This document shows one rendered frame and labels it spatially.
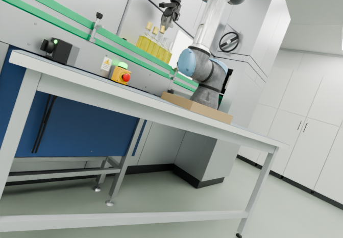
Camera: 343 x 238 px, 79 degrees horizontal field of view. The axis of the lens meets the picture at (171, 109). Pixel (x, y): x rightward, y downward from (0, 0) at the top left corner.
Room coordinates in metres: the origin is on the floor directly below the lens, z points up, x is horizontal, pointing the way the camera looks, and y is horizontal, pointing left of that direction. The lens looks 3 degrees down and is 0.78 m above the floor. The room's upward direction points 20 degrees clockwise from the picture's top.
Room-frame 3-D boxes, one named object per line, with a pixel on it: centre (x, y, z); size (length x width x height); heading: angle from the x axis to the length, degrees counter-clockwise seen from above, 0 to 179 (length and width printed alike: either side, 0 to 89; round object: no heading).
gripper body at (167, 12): (1.42, 0.22, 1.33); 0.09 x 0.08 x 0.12; 142
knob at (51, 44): (0.75, 0.50, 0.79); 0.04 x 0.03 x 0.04; 51
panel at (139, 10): (1.67, 0.20, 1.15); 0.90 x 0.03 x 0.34; 141
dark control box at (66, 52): (0.80, 0.47, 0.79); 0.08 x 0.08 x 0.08; 51
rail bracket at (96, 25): (0.90, 0.42, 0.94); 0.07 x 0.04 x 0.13; 51
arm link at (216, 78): (1.07, -0.14, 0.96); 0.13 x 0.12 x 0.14; 122
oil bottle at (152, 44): (1.35, 0.27, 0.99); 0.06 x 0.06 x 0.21; 50
